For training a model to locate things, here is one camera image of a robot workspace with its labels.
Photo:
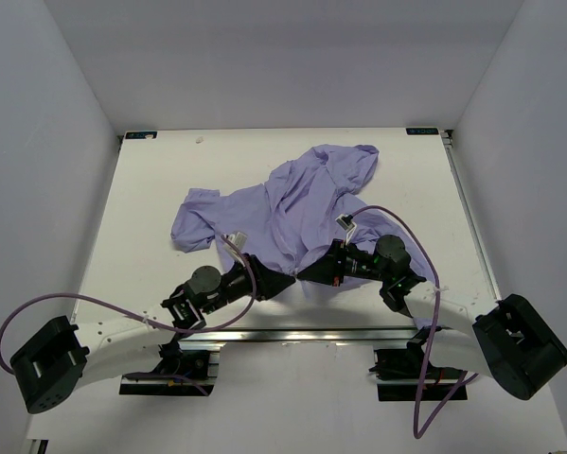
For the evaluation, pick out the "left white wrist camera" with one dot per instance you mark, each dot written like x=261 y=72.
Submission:
x=234 y=243

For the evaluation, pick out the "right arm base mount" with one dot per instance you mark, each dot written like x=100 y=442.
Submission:
x=397 y=373

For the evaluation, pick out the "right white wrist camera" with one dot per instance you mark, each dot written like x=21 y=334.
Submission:
x=346 y=222

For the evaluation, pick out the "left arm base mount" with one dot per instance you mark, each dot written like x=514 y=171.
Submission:
x=181 y=372

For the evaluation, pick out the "lilac zip-up jacket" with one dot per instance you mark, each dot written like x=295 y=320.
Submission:
x=290 y=220

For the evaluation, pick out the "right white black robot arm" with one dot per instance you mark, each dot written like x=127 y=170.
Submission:
x=506 y=340

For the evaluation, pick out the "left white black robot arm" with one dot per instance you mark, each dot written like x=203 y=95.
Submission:
x=62 y=357

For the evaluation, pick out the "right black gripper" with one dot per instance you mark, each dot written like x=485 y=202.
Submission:
x=327 y=270

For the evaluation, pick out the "right blue table label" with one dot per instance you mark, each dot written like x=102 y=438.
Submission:
x=419 y=131

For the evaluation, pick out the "left blue table label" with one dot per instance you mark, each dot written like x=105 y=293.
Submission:
x=140 y=135

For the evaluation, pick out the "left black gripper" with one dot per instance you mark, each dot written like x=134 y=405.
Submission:
x=268 y=282

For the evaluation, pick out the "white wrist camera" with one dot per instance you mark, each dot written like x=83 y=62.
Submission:
x=346 y=222
x=234 y=243

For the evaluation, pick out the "blue table label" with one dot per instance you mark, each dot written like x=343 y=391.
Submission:
x=140 y=135
x=419 y=131

